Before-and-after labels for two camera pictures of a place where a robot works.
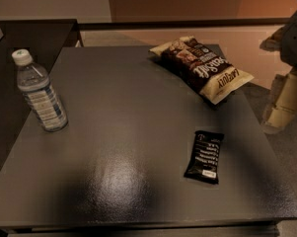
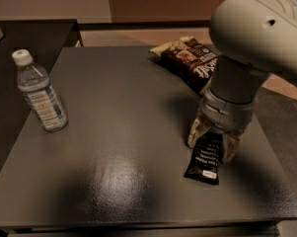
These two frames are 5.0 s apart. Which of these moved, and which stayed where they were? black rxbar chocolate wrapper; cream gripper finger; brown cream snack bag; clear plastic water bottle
Moved: cream gripper finger
Stayed: clear plastic water bottle; brown cream snack bag; black rxbar chocolate wrapper
